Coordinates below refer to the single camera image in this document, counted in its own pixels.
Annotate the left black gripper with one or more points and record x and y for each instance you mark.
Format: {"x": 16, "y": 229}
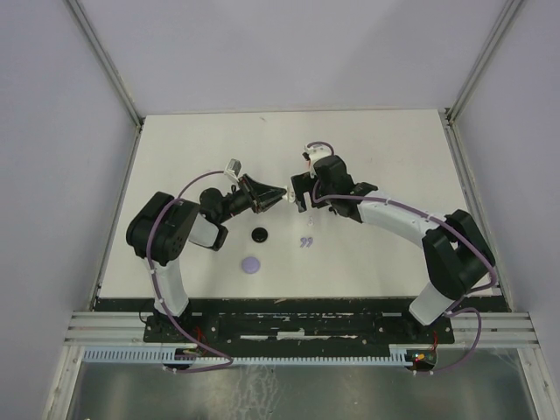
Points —
{"x": 256, "y": 192}

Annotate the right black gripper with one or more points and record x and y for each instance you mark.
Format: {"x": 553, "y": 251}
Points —
{"x": 302, "y": 183}

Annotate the white earbud charging case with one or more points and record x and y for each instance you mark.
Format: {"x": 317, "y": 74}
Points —
{"x": 289, "y": 195}

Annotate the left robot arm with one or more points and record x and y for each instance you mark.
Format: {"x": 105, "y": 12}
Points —
{"x": 165, "y": 224}

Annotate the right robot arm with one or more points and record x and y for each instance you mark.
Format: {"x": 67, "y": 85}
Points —
{"x": 456, "y": 253}

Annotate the purple earbud charging case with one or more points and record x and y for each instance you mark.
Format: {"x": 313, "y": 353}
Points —
{"x": 250, "y": 265}

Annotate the right circuit board with leds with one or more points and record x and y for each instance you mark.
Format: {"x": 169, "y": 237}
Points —
{"x": 423, "y": 359}

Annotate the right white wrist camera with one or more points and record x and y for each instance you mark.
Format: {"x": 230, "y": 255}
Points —
{"x": 313, "y": 154}

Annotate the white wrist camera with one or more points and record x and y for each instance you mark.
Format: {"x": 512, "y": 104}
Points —
{"x": 233, "y": 169}
{"x": 313, "y": 154}

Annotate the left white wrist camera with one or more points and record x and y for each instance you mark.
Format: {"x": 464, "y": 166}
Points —
{"x": 233, "y": 169}

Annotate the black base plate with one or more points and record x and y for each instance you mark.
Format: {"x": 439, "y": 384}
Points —
{"x": 375, "y": 307}

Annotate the left aluminium frame post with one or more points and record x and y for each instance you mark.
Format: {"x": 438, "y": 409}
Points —
{"x": 102, "y": 56}

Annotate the aluminium frame post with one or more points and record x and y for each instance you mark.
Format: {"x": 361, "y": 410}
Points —
{"x": 502, "y": 25}
{"x": 102, "y": 56}

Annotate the aluminium frame rail front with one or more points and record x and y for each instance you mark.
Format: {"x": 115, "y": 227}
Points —
{"x": 490, "y": 330}

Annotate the right aluminium frame post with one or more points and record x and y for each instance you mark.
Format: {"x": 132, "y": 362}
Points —
{"x": 502, "y": 25}

